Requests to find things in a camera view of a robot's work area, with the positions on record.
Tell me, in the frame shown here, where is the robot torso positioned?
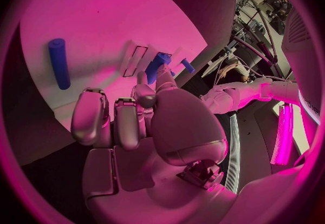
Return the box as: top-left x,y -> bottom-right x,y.
279,6 -> 325,126

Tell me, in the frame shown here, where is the blue plug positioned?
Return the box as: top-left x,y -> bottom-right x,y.
144,52 -> 177,85

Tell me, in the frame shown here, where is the white task board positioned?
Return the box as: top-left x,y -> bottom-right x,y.
19,0 -> 212,134

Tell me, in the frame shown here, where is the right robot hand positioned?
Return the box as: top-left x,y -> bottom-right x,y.
69,63 -> 240,224

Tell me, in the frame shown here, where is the long blue cylinder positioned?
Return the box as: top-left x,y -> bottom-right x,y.
47,38 -> 72,91

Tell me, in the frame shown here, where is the short blue peg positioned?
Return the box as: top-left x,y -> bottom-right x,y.
180,58 -> 197,74

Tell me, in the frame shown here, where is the glowing light bar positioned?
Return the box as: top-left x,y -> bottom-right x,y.
269,103 -> 294,166

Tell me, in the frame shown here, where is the white cable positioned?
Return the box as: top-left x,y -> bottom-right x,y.
214,55 -> 283,87

